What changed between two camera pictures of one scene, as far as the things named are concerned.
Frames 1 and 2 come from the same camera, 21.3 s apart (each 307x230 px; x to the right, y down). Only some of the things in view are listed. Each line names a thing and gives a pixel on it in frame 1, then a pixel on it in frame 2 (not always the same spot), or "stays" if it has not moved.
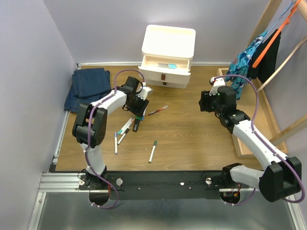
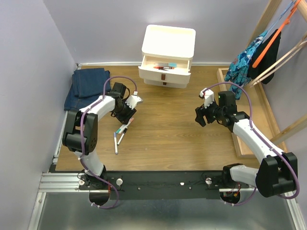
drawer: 165,69 stays
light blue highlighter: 167,65 stays
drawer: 164,84 stays
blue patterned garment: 239,72 stays
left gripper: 140,109 -> 124,119
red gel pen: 156,110 -> 163,67
